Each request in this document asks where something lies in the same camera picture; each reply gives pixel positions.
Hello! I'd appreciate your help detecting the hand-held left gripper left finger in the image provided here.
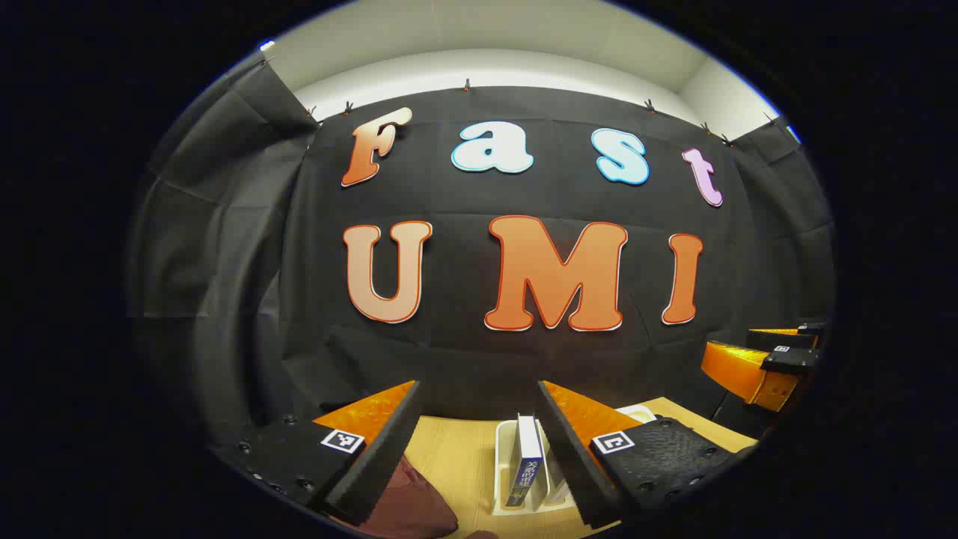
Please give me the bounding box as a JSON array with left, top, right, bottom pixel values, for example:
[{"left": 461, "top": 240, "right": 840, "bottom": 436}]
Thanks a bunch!
[{"left": 212, "top": 380, "right": 424, "bottom": 527}]

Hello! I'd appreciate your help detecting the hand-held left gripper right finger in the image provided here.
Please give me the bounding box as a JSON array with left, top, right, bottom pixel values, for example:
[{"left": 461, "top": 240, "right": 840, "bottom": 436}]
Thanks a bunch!
[{"left": 537, "top": 380, "right": 757, "bottom": 529}]

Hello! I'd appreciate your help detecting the blue book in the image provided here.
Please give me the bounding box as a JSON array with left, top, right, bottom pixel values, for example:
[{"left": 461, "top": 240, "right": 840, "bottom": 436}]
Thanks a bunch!
[{"left": 505, "top": 414, "right": 549, "bottom": 510}]

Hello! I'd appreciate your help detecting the maroon schoolbag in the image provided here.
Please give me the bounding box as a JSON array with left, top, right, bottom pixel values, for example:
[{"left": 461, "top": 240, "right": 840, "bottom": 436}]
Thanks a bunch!
[{"left": 358, "top": 453, "right": 460, "bottom": 539}]

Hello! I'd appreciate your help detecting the white bookshelf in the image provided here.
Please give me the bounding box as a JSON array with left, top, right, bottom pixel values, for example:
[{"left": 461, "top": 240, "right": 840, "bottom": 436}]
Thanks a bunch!
[{"left": 494, "top": 404, "right": 659, "bottom": 517}]

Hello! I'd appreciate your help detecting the black backdrop cloth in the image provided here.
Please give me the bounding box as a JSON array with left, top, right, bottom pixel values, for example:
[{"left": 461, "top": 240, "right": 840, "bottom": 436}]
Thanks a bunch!
[{"left": 127, "top": 60, "right": 835, "bottom": 450}]

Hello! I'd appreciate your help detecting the row of backdrop clips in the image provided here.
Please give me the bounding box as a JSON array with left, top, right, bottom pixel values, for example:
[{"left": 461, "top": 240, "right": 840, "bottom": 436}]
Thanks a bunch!
[{"left": 258, "top": 45, "right": 783, "bottom": 147}]

